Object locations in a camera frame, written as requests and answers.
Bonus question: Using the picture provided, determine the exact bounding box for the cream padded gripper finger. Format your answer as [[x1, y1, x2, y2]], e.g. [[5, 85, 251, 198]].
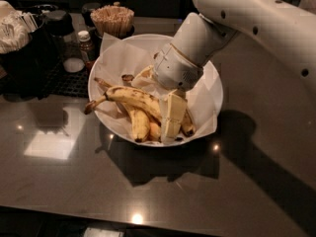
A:
[[131, 65, 159, 89], [160, 90, 188, 144]]

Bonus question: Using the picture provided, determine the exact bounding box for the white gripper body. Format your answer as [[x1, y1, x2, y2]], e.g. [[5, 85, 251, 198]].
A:
[[153, 43, 203, 92]]

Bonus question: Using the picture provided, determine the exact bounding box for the long yellow banana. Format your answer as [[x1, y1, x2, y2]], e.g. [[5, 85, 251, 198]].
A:
[[164, 87, 196, 136]]

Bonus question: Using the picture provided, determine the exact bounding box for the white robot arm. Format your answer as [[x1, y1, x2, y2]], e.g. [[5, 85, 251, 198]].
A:
[[148, 0, 316, 93]]

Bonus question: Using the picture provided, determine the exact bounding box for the top spotted yellow banana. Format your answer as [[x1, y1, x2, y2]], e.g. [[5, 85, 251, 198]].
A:
[[84, 86, 162, 121]]

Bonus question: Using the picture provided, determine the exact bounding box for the white bowl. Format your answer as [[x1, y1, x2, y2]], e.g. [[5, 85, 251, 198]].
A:
[[87, 34, 224, 148]]

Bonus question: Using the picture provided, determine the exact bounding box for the middle hidden yellow banana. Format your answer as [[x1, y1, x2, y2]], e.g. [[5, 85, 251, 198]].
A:
[[120, 74, 183, 142]]

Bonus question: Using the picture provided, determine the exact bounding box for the lower left yellow banana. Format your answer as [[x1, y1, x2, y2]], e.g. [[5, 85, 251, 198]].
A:
[[93, 77, 150, 142]]

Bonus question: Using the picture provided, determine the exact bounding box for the white paper liner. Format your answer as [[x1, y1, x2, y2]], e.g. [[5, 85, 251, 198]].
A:
[[92, 33, 219, 146]]

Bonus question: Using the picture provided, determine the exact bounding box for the wooden stir sticks bundle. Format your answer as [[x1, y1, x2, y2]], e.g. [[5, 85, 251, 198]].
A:
[[90, 5, 134, 38]]

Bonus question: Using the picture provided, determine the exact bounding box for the small brown sauce bottle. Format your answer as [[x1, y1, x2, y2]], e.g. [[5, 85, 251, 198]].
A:
[[78, 31, 96, 72]]

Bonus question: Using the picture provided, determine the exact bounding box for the black rubber mesh mat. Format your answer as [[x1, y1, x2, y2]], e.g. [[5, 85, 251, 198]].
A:
[[43, 63, 88, 98]]

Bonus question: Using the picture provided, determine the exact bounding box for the dark lidded jar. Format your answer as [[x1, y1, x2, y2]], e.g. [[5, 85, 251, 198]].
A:
[[81, 2, 101, 27]]

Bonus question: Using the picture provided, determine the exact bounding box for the black lidded glass shaker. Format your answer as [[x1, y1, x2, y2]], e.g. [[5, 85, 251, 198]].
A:
[[45, 10, 85, 73]]

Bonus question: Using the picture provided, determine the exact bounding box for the black condiment caddy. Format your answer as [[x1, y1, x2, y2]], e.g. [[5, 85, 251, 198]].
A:
[[0, 13, 59, 99]]

